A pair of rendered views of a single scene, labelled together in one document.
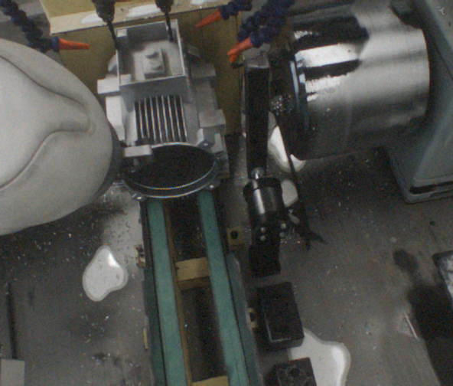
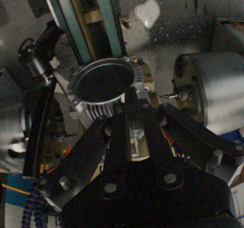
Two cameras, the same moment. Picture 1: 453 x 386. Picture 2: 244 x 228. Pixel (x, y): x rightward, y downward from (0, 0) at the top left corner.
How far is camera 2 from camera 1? 0.47 m
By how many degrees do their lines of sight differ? 21
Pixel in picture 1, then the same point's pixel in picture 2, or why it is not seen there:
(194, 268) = (92, 17)
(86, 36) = not seen: hidden behind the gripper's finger
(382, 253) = (7, 42)
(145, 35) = not seen: hidden behind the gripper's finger
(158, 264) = (110, 16)
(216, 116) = (74, 115)
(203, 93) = (87, 124)
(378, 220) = (12, 56)
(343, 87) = (10, 136)
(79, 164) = not seen: outside the picture
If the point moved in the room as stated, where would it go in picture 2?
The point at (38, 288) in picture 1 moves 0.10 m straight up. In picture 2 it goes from (182, 9) to (196, 19)
